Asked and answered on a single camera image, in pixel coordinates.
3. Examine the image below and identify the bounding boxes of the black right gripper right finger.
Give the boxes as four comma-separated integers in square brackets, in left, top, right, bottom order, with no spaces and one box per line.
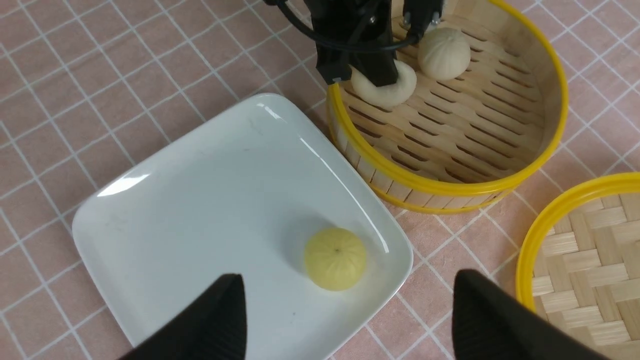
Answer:
[451,269,605,360]

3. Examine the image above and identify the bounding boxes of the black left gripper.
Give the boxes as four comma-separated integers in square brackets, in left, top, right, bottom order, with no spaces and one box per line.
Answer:
[301,0,444,87]

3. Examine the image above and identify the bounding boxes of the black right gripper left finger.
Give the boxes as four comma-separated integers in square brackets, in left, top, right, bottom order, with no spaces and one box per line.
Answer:
[121,273,249,360]

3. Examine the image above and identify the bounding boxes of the white steamed bun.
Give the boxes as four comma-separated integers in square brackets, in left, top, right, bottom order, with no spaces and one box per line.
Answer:
[350,59,418,109]
[417,28,471,81]

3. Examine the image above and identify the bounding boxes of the yellow steamed bun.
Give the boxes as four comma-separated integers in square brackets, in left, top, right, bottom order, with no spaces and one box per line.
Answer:
[303,227,367,292]

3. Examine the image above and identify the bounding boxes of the white square plate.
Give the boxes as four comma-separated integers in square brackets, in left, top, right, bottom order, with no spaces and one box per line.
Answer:
[71,93,413,360]

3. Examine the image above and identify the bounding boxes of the yellow rimmed woven steamer lid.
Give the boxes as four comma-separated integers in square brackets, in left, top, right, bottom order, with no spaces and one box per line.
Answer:
[515,172,640,360]

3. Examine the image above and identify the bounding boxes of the yellow rimmed bamboo steamer basket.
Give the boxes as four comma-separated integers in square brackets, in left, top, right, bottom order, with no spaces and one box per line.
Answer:
[326,0,569,214]

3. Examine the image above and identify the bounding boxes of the pink checkered tablecloth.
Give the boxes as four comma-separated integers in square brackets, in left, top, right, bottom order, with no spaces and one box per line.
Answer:
[0,0,640,360]

